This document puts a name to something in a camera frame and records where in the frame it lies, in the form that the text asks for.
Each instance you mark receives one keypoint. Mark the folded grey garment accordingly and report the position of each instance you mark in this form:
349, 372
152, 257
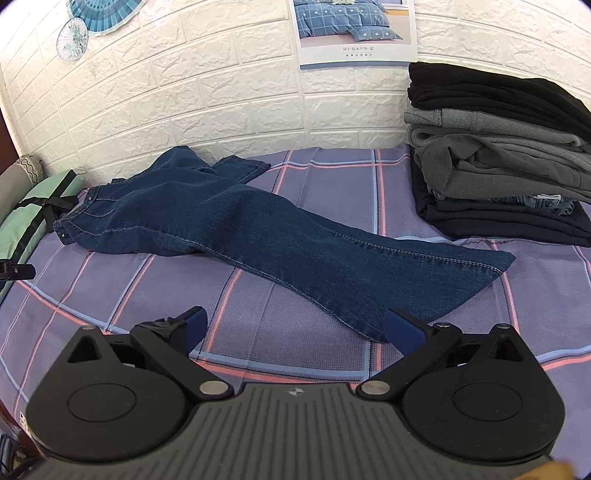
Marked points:
474, 155

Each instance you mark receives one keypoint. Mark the purple plaid bed sheet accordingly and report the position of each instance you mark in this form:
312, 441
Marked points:
263, 332

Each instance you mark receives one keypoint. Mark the bedding advertisement poster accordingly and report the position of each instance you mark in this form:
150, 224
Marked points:
333, 33

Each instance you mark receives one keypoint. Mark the folded black garment at bottom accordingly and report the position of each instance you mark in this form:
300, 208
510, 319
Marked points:
537, 218

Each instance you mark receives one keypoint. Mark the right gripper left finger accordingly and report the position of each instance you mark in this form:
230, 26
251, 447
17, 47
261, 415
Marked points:
166, 344

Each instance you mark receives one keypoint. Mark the small pale paper fan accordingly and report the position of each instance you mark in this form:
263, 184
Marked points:
72, 40

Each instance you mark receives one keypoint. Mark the large blue paper fan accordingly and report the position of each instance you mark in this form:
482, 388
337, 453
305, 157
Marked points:
103, 17

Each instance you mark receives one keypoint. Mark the folded black garment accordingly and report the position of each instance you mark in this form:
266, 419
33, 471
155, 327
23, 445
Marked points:
532, 100
537, 218

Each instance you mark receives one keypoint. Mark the green pillow with black straps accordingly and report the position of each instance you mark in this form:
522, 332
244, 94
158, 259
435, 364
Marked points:
32, 217

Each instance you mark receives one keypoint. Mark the folded black garment on top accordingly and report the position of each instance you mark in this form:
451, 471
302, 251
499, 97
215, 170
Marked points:
532, 100

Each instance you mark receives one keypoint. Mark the grey pillow with patterned edge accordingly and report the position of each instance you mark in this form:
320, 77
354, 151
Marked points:
17, 181

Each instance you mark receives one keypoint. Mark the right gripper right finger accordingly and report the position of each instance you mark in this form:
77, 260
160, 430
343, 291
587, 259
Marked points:
423, 347

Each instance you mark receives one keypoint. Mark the dark blue denim jeans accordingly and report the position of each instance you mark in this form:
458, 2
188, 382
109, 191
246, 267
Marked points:
183, 205

